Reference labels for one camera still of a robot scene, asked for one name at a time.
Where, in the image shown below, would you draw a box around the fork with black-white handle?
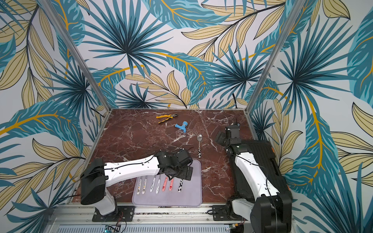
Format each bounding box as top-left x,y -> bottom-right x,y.
177,179 -> 183,192

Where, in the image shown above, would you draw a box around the fork with Pochacco white handle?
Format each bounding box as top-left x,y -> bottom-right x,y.
150,175 -> 157,192

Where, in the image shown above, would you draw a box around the spoon with black-white handle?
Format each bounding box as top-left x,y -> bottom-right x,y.
197,134 -> 203,158

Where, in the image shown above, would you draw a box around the spoon with Pochacco white handle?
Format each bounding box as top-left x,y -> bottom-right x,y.
155,175 -> 161,194

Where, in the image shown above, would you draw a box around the fork with colourful white handle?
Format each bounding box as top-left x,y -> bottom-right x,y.
136,177 -> 142,195

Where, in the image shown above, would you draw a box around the spoon with colourful white handle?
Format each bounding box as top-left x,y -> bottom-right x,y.
141,177 -> 147,194

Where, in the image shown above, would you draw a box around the spoon with pink handle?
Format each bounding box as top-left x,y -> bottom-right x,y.
169,179 -> 174,191

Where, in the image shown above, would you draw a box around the fork with pink handle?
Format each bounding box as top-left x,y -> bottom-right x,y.
162,177 -> 168,191

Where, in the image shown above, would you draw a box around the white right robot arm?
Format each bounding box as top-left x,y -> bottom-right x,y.
208,124 -> 292,233

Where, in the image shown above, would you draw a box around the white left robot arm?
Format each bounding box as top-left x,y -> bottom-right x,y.
80,149 -> 193,216

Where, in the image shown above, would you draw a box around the lilac silicone mat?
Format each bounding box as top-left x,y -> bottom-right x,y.
132,160 -> 203,207

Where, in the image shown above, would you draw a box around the blue plastic tap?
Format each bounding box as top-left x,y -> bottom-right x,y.
175,121 -> 188,133

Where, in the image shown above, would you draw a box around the yellow black pliers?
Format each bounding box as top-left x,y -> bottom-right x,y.
156,114 -> 178,124

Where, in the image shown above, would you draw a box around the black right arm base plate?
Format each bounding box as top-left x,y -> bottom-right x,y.
208,205 -> 241,221

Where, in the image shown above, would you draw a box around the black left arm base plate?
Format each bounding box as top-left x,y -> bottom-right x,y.
92,206 -> 135,222

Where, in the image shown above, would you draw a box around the aluminium front rail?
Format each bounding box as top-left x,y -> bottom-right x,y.
48,203 -> 250,225

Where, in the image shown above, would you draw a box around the aluminium corner post right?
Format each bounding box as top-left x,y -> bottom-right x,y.
245,0 -> 306,115

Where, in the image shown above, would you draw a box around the aluminium corner post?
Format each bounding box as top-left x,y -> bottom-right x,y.
245,0 -> 306,115
39,0 -> 112,112

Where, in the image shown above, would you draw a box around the aluminium corner post left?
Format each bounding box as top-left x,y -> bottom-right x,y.
39,0 -> 112,112

